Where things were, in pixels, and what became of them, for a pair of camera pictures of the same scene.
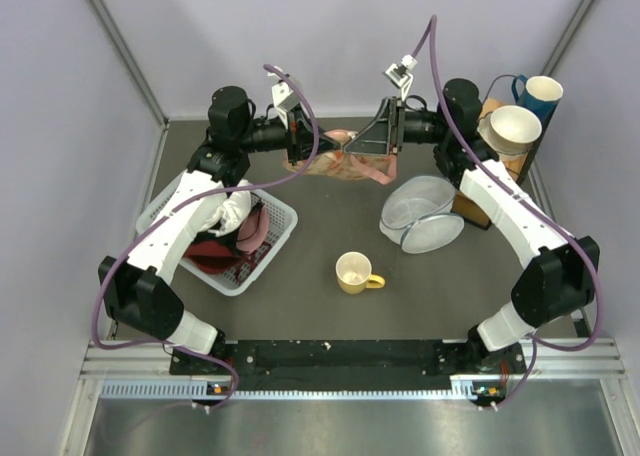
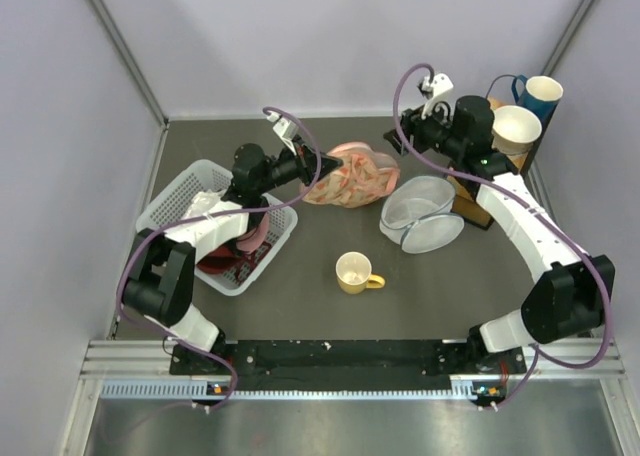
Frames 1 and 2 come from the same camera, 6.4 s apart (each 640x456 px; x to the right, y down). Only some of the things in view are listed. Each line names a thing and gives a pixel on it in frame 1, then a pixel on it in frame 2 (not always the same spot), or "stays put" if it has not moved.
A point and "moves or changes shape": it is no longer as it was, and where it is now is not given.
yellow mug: [354, 274] stays put
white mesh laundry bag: [417, 215] stays put
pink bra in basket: [253, 230] stays put
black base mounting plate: [348, 365] stays put
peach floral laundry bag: [346, 166] moves or changes shape
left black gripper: [301, 137] to [308, 162]
